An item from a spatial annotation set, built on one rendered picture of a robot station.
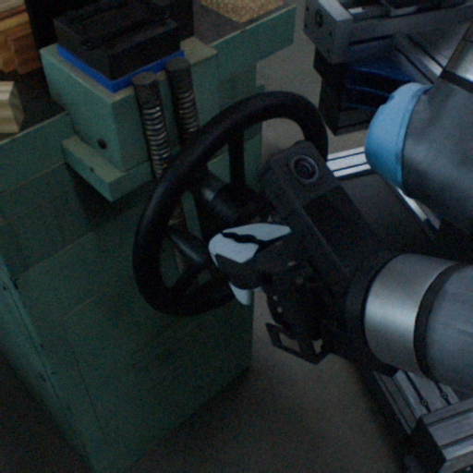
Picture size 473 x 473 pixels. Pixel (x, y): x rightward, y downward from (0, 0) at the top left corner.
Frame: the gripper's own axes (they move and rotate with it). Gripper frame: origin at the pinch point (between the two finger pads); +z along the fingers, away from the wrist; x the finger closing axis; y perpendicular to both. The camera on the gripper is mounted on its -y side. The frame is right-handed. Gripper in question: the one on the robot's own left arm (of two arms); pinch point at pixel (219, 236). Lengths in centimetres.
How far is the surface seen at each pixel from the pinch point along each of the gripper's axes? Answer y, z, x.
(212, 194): 0.0, 10.8, 6.9
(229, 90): -7.3, 23.7, 22.5
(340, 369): 71, 51, 47
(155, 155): -6.9, 10.8, 2.1
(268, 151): 8, 37, 35
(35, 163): -9.5, 21.4, -7.0
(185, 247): -0.1, 1.9, -2.8
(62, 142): -10.6, 20.5, -3.5
